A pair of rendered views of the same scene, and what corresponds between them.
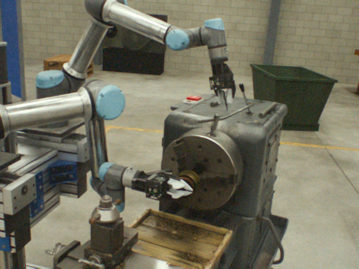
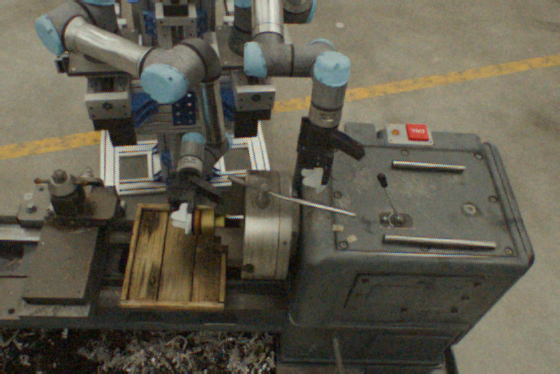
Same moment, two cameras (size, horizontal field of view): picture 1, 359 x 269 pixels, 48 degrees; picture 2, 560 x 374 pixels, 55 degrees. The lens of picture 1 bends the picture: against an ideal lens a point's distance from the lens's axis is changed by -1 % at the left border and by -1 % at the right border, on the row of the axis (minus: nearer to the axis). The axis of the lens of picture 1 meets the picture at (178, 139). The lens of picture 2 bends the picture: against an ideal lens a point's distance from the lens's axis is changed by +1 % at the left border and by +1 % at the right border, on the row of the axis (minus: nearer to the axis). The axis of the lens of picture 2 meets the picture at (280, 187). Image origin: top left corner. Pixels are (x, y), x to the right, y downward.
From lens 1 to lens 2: 155 cm
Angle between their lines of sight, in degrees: 57
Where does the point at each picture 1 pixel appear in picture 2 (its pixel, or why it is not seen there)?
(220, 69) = (310, 136)
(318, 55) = not seen: outside the picture
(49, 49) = not seen: outside the picture
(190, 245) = (179, 273)
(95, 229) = not seen: hidden behind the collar
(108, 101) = (151, 82)
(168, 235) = (188, 246)
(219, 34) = (318, 89)
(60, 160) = (230, 90)
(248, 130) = (314, 238)
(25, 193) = (108, 109)
